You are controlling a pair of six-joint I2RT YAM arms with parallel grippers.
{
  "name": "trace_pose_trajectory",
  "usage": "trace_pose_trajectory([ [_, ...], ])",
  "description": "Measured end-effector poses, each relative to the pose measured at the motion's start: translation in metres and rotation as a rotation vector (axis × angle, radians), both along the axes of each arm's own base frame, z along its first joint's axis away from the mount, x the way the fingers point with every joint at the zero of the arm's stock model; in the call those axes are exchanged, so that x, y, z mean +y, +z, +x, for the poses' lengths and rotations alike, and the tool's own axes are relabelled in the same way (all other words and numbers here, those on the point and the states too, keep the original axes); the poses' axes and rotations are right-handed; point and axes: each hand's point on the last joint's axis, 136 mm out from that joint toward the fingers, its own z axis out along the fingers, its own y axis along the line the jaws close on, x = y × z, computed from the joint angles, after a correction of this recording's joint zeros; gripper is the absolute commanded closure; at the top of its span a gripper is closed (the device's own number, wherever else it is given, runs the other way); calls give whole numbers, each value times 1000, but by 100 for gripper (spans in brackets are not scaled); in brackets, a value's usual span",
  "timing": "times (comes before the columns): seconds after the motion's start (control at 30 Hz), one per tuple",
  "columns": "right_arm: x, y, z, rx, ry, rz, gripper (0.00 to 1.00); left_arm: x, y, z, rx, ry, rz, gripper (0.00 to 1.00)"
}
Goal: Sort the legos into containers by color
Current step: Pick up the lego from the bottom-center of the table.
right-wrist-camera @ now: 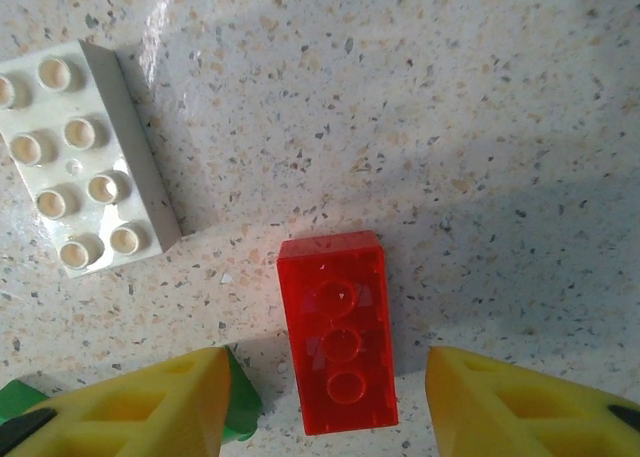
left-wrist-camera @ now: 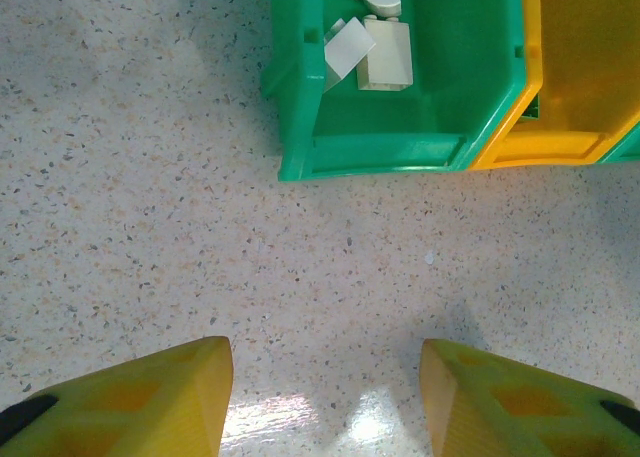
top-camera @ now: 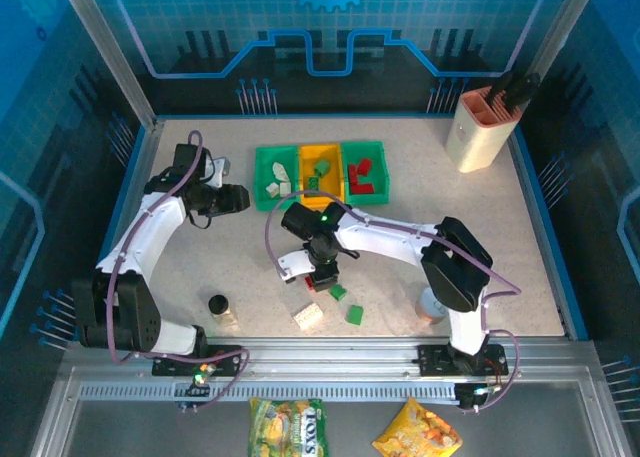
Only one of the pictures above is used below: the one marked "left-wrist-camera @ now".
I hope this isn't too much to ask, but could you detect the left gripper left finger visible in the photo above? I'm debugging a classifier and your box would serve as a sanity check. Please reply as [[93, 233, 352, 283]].
[[0, 335, 235, 457]]

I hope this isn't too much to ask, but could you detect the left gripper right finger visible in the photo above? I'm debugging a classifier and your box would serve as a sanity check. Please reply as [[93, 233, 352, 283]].
[[421, 338, 640, 457]]

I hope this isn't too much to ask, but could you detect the cream white lego brick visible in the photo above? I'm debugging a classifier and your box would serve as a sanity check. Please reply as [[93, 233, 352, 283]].
[[356, 15, 416, 93]]

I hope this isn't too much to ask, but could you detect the green plastic bin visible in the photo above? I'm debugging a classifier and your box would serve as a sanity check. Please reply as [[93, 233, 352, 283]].
[[259, 0, 544, 184], [598, 121, 640, 165]]

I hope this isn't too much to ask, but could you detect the yellow plastic bin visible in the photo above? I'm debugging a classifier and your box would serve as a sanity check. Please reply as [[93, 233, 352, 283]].
[[468, 0, 640, 172]]

